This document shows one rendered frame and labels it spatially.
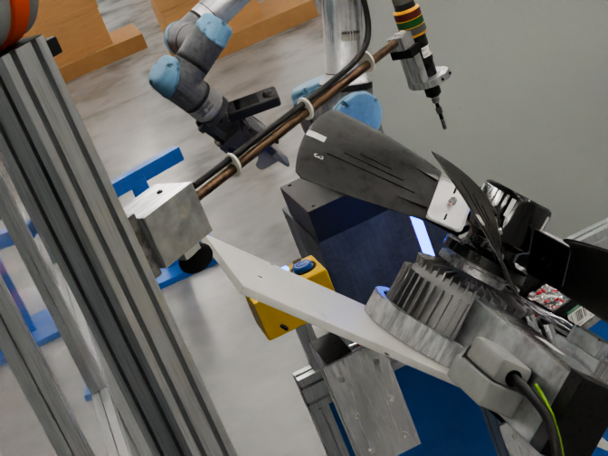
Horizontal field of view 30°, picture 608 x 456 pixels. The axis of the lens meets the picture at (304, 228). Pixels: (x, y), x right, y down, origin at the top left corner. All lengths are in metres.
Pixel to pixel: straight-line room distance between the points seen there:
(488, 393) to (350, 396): 0.27
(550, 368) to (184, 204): 0.55
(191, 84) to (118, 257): 1.05
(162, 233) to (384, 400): 0.57
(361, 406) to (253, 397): 2.37
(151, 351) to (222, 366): 3.08
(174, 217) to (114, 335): 0.16
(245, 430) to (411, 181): 2.25
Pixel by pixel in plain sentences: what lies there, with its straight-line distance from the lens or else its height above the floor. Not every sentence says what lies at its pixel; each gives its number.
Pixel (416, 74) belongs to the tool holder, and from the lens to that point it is 1.81.
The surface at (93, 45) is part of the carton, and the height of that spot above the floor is 0.20.
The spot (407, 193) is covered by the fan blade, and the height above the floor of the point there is 1.30.
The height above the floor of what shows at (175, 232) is 1.52.
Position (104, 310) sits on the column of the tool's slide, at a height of 1.48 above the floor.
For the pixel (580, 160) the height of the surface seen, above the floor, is 0.35.
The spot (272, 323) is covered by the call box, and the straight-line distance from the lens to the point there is 2.21.
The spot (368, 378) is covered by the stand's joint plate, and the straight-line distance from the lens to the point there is 1.75.
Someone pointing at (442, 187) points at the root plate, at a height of 1.27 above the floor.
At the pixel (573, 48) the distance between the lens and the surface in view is 4.05.
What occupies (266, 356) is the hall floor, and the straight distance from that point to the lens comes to 4.35.
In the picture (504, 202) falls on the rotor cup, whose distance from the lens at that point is 1.80.
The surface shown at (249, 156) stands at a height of 1.53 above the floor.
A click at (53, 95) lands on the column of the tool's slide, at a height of 1.74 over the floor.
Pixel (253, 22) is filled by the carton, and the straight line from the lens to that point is 9.48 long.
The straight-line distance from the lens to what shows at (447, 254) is 1.82.
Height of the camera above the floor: 1.97
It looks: 22 degrees down
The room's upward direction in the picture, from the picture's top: 22 degrees counter-clockwise
